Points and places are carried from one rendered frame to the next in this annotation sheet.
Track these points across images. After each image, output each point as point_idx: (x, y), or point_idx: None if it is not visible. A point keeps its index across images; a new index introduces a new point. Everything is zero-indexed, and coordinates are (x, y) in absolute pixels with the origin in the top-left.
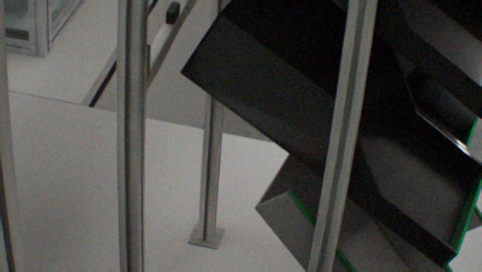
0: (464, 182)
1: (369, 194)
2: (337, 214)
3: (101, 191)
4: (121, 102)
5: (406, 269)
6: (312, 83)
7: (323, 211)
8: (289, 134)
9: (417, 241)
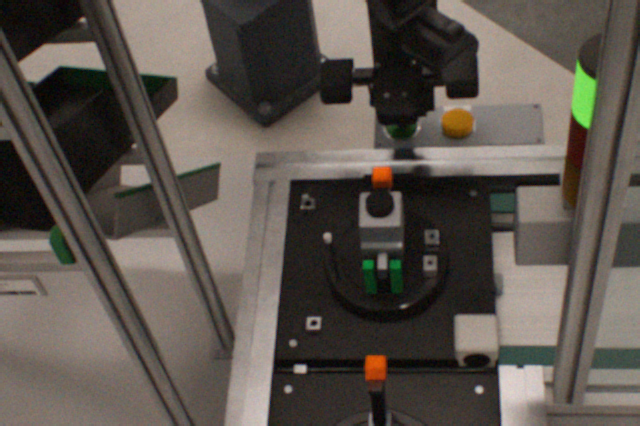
0: (70, 88)
1: None
2: (163, 142)
3: None
4: (107, 263)
5: (90, 194)
6: (88, 104)
7: (161, 151)
8: (101, 158)
9: (164, 105)
